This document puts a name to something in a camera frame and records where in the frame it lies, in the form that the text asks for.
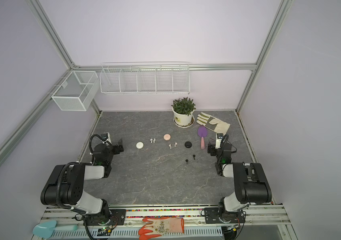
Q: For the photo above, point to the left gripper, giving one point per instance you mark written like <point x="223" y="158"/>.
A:
<point x="117" y="148"/>

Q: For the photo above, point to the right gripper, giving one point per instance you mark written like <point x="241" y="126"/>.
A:
<point x="213" y="150"/>

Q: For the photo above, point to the white earbud charging case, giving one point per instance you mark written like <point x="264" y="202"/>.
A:
<point x="139" y="145"/>

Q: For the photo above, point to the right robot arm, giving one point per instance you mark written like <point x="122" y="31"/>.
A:
<point x="250" y="185"/>

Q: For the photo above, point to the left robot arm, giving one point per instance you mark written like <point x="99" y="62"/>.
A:
<point x="65" y="187"/>

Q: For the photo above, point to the black earbud charging case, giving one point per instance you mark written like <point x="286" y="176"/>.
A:
<point x="188" y="144"/>

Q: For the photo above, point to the pink earbud charging case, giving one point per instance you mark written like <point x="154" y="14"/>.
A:
<point x="167" y="137"/>

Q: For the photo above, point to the beige gardening glove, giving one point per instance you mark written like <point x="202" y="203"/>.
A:
<point x="212" y="123"/>

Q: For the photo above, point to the potted green plant white pot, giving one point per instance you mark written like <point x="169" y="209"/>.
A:
<point x="183" y="109"/>

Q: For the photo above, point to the white mesh box basket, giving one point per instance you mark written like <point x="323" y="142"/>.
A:
<point x="77" y="91"/>

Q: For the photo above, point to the red white work glove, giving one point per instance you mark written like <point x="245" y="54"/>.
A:
<point x="157" y="227"/>

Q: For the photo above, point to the teal plastic scoop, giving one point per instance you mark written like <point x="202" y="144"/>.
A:
<point x="45" y="230"/>

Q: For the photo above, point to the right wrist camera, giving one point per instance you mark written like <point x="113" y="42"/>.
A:
<point x="219" y="138"/>

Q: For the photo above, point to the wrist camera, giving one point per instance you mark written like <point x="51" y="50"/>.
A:
<point x="219" y="138"/>
<point x="106" y="139"/>

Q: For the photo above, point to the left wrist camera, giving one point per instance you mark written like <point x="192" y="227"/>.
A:
<point x="106" y="139"/>

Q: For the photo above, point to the white wire shelf basket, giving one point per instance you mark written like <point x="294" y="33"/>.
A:
<point x="145" y="78"/>

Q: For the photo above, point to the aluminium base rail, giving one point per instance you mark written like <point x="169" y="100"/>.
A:
<point x="193" y="215"/>

